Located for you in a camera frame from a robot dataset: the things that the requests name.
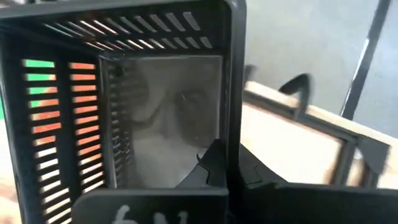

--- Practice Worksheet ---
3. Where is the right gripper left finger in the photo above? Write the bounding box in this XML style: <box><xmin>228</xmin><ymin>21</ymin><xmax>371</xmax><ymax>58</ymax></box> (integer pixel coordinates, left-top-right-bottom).
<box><xmin>72</xmin><ymin>139</ymin><xmax>229</xmax><ymax>224</ymax></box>

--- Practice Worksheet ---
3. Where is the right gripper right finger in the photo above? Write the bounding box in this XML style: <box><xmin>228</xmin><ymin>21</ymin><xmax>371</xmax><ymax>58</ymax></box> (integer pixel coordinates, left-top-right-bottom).
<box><xmin>229</xmin><ymin>144</ymin><xmax>398</xmax><ymax>224</ymax></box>

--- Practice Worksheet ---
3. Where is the black plastic slotted basket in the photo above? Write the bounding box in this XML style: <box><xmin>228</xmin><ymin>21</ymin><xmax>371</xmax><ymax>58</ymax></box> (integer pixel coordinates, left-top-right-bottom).
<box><xmin>0</xmin><ymin>0</ymin><xmax>249</xmax><ymax>224</ymax></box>

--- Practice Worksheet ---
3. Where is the red-orange plastic slotted basket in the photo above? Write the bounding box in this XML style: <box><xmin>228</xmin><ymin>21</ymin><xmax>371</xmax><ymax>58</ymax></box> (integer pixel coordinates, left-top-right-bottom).
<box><xmin>29</xmin><ymin>62</ymin><xmax>98</xmax><ymax>158</ymax></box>

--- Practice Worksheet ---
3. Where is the green plastic slotted basket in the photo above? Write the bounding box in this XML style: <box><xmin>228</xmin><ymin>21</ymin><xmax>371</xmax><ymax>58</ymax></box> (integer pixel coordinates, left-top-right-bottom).
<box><xmin>0</xmin><ymin>58</ymin><xmax>60</xmax><ymax>121</ymax></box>

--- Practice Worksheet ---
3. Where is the black curved table clamp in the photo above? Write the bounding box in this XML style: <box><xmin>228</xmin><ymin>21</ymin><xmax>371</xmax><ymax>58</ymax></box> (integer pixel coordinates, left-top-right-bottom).
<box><xmin>278</xmin><ymin>73</ymin><xmax>313</xmax><ymax>113</ymax></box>

